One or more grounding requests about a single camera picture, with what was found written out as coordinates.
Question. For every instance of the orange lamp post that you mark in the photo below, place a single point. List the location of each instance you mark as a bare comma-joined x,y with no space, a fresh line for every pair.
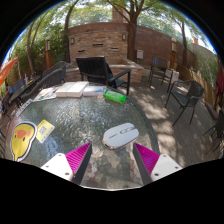
48,53
173,53

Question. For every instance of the yellow code card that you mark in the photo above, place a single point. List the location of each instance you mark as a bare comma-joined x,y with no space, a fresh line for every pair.
45,131

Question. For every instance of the grey wall utility box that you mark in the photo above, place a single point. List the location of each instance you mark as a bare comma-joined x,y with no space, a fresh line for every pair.
140,54

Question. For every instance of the dark wicker armchair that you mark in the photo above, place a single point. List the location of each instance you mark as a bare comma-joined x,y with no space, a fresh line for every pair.
50,80
58,66

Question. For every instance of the black slatted wooden chair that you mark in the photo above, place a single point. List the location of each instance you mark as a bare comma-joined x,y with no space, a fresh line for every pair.
91,68

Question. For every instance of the dark metal patio chair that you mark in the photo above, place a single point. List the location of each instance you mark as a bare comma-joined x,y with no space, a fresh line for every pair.
216,128

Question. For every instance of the dark slatted metal chair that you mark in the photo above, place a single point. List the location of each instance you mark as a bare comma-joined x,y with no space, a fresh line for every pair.
159,63

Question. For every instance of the low stone ledge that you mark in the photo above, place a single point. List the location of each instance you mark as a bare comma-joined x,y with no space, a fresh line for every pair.
133,71

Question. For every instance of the wall lantern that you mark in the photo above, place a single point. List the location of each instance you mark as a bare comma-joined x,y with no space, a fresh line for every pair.
123,36
72,40

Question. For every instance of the dark mesh metal chair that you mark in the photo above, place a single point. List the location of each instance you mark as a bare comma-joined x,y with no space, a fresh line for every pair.
193,90

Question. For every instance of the green wipes packet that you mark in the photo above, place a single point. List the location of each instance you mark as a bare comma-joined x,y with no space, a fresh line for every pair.
115,96

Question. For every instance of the thin leaning tree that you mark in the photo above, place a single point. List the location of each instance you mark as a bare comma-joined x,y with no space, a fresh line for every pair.
67,36

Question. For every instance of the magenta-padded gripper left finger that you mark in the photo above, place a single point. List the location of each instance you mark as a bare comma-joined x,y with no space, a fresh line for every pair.
75,160

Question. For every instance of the large white flat box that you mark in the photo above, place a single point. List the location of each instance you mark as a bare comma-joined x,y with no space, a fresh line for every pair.
71,89

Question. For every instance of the large forked tree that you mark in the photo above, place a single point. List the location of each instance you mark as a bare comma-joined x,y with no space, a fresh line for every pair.
132,36

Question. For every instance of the yellow bird-shaped mouse pad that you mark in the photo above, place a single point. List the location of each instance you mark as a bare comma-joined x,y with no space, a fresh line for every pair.
21,141

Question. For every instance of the blue patio chair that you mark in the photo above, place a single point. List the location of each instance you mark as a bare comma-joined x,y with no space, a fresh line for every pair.
16,85

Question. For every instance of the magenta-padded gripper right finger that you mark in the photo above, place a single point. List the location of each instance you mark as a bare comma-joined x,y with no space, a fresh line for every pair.
150,160

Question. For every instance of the white and blue box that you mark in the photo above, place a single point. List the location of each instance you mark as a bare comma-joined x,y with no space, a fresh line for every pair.
95,90

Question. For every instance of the colourful printed leaflet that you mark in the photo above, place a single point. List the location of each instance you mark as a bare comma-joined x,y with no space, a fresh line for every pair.
46,94

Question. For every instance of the dark round patio table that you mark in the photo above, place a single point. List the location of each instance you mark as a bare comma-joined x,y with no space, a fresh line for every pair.
23,87

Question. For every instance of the white number plate sign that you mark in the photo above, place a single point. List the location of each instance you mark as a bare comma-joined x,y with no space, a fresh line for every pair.
24,107

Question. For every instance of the orange patio umbrella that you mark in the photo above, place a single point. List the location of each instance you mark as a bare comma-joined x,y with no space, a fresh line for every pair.
7,68

